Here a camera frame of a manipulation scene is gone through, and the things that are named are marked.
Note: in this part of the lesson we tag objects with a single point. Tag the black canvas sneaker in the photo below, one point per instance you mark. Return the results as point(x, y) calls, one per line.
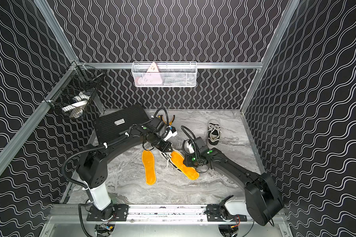
point(214, 132)
point(168, 157)

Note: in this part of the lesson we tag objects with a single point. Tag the black wire wall basket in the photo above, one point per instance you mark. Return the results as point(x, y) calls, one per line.
point(86, 79)

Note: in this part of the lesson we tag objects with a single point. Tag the black plastic tool case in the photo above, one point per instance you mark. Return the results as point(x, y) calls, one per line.
point(111, 126)

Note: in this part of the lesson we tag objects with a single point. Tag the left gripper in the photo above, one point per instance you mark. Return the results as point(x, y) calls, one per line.
point(165, 146)

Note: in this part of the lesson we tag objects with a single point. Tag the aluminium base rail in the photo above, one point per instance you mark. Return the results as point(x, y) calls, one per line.
point(166, 213)

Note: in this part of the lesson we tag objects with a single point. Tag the white wire wall basket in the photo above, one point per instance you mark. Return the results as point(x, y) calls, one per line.
point(171, 74)

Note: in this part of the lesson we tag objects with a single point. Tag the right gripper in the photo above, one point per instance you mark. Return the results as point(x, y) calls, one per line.
point(186, 156)

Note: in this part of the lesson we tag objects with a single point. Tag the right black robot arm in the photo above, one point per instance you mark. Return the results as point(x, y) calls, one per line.
point(263, 200)

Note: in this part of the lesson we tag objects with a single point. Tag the white items in black basket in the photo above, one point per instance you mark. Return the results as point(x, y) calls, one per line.
point(75, 110)

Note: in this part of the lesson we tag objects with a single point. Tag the orange insole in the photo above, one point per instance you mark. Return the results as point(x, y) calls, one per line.
point(178, 160)
point(148, 161)

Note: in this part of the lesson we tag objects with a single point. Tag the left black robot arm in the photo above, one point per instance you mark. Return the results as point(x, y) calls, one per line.
point(89, 168)

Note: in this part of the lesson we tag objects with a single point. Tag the pink triangle card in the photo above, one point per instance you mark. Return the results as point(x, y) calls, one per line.
point(153, 68)

